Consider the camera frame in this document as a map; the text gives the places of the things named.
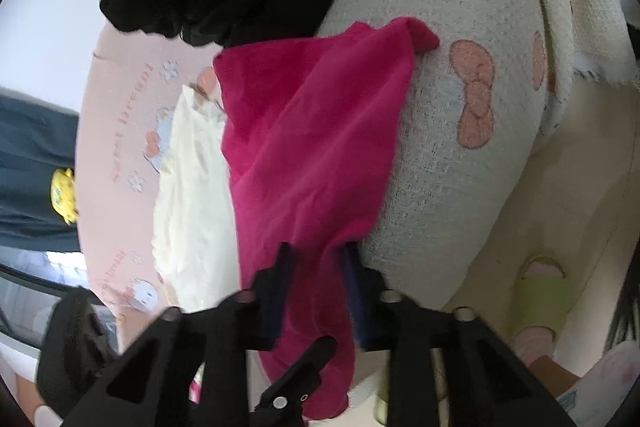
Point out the window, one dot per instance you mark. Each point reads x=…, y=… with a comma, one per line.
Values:
x=30, y=302

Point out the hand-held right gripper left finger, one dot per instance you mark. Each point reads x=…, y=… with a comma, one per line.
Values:
x=280, y=297

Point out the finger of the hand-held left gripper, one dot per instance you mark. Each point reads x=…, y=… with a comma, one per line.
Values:
x=300, y=377

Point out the pale pink sock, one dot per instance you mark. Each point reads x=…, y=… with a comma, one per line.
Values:
x=532, y=342

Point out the person's bare lower leg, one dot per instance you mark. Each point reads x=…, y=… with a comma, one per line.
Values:
x=552, y=369

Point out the light green slipper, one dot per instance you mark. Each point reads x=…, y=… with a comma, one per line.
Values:
x=540, y=302

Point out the cream and magenta garment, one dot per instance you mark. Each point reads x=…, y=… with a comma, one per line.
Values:
x=300, y=132

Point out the dark hair strands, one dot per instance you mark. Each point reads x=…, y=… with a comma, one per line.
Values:
x=625, y=317

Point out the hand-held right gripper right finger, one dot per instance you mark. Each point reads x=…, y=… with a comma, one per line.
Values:
x=357, y=307

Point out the dark curtain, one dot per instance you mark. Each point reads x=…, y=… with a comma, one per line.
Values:
x=30, y=147

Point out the pink cat printed blanket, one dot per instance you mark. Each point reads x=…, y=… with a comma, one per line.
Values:
x=450, y=157

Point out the yellow plush toy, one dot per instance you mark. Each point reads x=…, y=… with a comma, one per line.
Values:
x=64, y=197

